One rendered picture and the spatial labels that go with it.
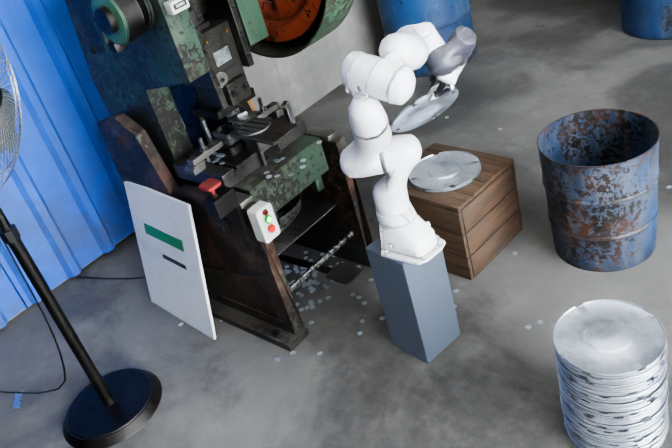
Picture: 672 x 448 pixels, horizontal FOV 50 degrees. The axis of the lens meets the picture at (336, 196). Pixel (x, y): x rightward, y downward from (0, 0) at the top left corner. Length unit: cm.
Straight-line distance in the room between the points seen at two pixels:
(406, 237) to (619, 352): 71
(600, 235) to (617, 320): 65
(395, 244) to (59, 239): 193
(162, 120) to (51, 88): 95
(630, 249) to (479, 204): 57
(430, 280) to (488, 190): 55
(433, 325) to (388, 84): 96
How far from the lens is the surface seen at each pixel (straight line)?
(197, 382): 289
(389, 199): 227
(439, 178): 289
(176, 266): 305
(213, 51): 261
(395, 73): 195
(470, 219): 279
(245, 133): 267
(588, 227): 276
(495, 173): 288
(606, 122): 298
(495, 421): 242
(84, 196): 377
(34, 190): 364
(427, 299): 248
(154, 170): 289
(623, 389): 208
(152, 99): 278
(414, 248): 230
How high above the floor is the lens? 185
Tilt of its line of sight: 30 degrees down
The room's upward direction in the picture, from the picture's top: 17 degrees counter-clockwise
